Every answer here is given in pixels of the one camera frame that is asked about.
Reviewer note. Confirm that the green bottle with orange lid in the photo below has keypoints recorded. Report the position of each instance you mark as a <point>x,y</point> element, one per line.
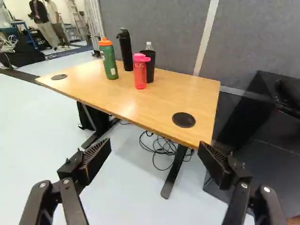
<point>110,61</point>

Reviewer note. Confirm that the black box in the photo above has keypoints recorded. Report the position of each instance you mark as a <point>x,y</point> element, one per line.
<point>262,140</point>

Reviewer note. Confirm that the grey partition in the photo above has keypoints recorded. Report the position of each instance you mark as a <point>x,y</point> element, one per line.
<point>211,35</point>

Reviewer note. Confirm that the wooden table with black legs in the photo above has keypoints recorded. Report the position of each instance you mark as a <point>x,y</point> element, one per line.
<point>140,96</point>

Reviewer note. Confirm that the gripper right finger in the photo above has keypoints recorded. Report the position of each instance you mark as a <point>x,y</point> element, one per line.
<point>236,180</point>

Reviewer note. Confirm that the pink bottle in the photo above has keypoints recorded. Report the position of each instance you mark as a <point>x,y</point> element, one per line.
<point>140,72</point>

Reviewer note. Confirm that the clear bottle in black sleeve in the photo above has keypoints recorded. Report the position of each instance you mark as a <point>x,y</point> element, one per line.
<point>150,65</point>

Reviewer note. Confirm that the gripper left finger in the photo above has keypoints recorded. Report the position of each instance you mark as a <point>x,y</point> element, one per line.
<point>70,187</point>

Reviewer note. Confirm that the person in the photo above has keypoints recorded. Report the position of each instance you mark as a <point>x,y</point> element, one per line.
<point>41,21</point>
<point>56,23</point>

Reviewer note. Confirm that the tall black bottle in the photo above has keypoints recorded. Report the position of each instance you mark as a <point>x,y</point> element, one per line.
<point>126,51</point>

